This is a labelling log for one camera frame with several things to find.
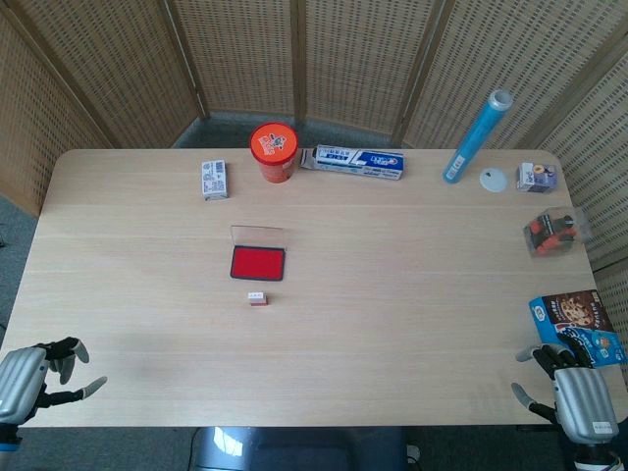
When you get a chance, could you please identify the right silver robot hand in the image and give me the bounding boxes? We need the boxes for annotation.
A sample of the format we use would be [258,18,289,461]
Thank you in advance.
[510,329,620,445]

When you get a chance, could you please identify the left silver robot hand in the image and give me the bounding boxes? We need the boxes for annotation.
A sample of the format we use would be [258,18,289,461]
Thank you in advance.
[0,336,108,424]

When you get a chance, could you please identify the dark robot base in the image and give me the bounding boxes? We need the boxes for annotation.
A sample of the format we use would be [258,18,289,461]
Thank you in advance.
[189,426,409,471]

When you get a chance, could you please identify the blue cookie box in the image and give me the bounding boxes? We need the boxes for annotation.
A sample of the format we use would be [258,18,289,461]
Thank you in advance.
[528,289,628,369]

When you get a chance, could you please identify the clear box of clips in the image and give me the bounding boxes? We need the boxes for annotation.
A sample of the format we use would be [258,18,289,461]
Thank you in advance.
[522,206,593,259]

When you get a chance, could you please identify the small purple white box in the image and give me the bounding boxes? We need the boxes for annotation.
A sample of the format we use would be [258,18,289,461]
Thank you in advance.
[515,162,560,194]

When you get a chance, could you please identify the white round disc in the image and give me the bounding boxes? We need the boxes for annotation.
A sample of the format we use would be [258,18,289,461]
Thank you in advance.
[479,167,509,193]

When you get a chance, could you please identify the red ink pad with lid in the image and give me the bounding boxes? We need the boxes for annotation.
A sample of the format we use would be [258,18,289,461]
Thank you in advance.
[229,224,288,284]

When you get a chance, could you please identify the small white printed box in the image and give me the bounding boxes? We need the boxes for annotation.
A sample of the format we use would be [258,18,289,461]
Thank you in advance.
[200,159,231,202]

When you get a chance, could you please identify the tall blue cylinder tube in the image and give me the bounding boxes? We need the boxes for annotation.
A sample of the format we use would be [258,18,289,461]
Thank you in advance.
[442,89,514,185]

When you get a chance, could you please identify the white blue toothpaste box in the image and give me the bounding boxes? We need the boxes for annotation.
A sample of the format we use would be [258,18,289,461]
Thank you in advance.
[299,144,406,182]

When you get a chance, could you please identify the orange instant noodle cup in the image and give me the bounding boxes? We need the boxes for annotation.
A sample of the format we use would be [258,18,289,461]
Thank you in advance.
[248,122,300,184]

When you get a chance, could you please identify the wicker folding screen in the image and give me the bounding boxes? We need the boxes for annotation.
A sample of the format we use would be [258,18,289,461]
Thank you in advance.
[0,0,628,344]

